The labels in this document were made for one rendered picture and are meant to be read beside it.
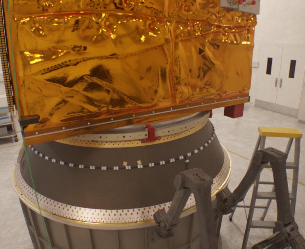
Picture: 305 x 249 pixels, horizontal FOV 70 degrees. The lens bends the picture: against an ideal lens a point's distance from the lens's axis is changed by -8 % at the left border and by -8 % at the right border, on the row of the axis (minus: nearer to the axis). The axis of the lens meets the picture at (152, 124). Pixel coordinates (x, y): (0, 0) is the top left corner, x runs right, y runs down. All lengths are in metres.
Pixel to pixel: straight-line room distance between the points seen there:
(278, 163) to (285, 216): 0.26
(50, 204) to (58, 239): 0.32
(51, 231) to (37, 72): 1.24
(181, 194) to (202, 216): 0.14
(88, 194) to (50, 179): 0.33
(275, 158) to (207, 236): 0.48
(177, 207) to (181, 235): 0.88
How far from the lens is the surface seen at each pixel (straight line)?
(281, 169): 1.20
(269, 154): 1.19
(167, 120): 1.70
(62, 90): 1.35
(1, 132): 6.69
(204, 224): 0.94
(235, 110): 2.37
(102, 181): 1.66
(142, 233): 1.77
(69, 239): 1.96
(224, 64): 2.00
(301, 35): 9.03
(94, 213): 1.69
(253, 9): 2.25
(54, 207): 1.83
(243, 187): 1.40
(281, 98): 9.32
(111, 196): 1.66
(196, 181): 0.89
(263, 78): 9.62
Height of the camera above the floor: 2.28
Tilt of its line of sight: 19 degrees down
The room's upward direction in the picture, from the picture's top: straight up
